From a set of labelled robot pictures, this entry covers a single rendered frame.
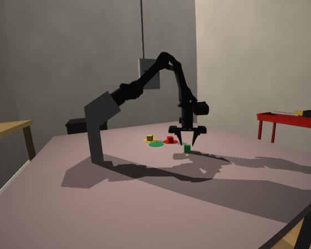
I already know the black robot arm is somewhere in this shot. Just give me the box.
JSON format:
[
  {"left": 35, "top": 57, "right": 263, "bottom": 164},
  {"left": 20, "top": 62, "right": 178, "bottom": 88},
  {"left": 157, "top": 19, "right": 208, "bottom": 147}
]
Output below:
[{"left": 110, "top": 52, "right": 209, "bottom": 117}]

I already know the green cube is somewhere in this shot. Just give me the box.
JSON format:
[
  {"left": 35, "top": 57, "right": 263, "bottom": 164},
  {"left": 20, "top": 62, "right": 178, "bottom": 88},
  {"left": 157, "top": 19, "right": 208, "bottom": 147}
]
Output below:
[{"left": 184, "top": 145, "right": 190, "bottom": 153}]

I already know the green circle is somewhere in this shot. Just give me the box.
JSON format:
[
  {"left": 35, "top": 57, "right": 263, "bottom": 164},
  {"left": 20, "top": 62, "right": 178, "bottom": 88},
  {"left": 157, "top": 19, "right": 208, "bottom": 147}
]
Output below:
[{"left": 149, "top": 142, "right": 163, "bottom": 147}]

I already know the red cube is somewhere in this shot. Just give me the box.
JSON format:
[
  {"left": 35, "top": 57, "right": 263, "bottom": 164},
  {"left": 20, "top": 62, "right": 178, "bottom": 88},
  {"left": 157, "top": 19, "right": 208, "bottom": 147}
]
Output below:
[{"left": 167, "top": 136, "right": 174, "bottom": 143}]

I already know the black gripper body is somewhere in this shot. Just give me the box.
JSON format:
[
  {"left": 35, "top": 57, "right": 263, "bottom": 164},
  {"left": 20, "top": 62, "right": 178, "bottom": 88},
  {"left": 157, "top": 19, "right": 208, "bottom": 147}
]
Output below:
[{"left": 169, "top": 116, "right": 207, "bottom": 133}]

